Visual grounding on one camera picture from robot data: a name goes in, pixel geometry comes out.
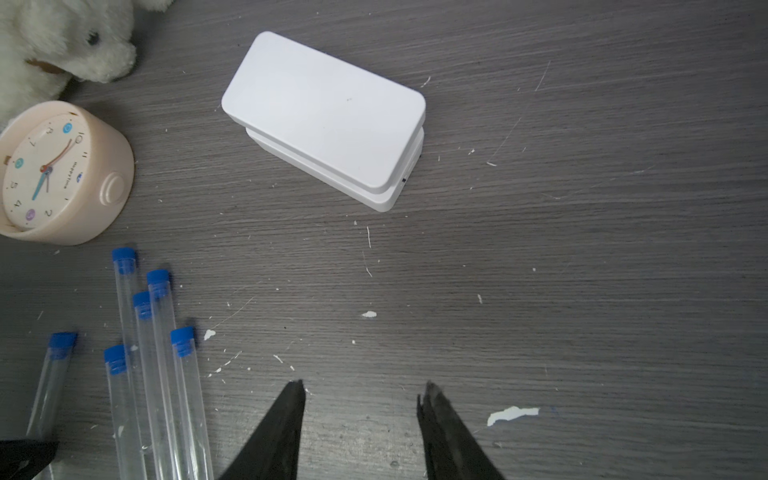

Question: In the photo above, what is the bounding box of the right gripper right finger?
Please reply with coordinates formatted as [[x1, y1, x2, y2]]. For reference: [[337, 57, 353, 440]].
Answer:
[[417, 381, 505, 480]]

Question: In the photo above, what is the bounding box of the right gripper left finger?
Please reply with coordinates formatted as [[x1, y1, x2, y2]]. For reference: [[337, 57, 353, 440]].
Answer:
[[220, 380, 306, 479]]

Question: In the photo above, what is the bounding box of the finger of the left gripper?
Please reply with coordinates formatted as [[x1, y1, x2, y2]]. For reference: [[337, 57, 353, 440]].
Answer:
[[0, 439, 59, 480]]

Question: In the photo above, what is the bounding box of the pink round alarm clock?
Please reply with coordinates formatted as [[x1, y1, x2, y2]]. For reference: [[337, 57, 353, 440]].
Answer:
[[1, 101, 135, 246]]

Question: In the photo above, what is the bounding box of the white rectangular box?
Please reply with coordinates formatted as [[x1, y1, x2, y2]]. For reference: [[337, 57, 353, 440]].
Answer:
[[221, 31, 426, 212]]

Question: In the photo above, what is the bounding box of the cream plush dog toy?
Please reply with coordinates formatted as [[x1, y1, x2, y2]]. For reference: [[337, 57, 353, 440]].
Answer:
[[1, 0, 172, 127]]

